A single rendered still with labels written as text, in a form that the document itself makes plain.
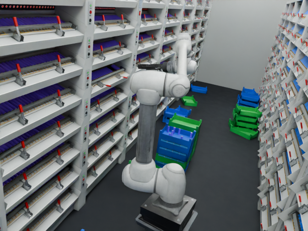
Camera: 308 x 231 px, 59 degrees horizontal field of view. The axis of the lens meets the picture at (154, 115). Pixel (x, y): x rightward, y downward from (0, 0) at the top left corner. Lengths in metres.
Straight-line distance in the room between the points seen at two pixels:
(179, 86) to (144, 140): 0.39
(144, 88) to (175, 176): 0.56
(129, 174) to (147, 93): 0.53
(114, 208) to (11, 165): 1.01
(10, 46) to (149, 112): 0.74
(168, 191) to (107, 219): 0.61
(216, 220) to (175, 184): 0.72
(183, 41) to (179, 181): 0.93
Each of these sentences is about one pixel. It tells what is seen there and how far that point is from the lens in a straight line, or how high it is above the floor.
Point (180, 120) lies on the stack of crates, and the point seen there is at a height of 0.33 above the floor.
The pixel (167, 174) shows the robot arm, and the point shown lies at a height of 0.56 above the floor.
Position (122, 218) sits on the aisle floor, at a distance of 2.15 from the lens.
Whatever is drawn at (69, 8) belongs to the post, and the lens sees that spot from 1.65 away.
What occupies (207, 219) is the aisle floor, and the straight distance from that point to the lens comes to 2.29.
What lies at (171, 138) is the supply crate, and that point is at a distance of 2.50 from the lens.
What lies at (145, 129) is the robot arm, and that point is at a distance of 1.55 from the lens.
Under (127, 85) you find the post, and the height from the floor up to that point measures 0.79.
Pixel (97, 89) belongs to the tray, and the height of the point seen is 0.89.
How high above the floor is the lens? 1.51
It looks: 23 degrees down
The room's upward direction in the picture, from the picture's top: 9 degrees clockwise
